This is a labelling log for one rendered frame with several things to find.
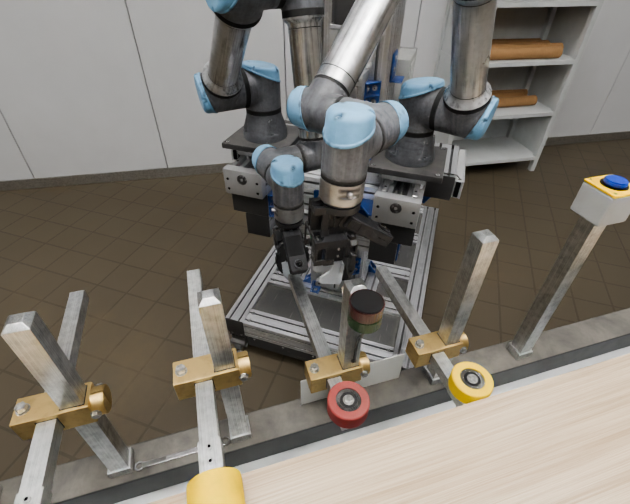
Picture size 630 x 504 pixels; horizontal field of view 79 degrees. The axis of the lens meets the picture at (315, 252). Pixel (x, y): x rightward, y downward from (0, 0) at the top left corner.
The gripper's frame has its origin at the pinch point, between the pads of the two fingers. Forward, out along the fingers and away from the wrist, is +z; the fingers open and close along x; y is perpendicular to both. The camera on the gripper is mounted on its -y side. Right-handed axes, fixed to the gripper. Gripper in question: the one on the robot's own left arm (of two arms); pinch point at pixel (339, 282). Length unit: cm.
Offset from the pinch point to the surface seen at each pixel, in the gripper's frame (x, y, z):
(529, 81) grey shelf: -227, -253, 25
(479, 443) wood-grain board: 32.0, -15.8, 11.9
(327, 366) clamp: 8.2, 4.0, 15.9
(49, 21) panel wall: -261, 103, -6
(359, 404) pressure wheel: 19.8, 1.7, 12.4
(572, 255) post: 8.4, -48.9, -5.7
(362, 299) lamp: 12.3, 1.1, -7.6
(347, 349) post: 9.8, 0.8, 9.1
